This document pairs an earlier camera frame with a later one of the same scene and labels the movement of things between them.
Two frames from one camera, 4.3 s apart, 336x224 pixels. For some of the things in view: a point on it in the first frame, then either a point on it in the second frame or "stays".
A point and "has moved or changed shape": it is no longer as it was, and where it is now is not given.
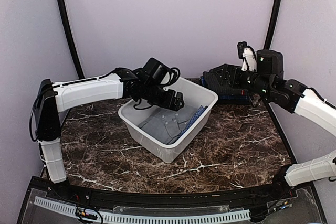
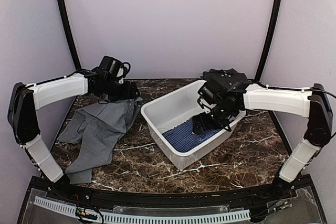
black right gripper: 234,83 -> 207,125
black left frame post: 61,2 stays
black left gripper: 167,103 -> 128,92
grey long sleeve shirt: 167,124 -> 99,126
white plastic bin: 166,135 has moved or changed shape
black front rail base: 276,202 stays
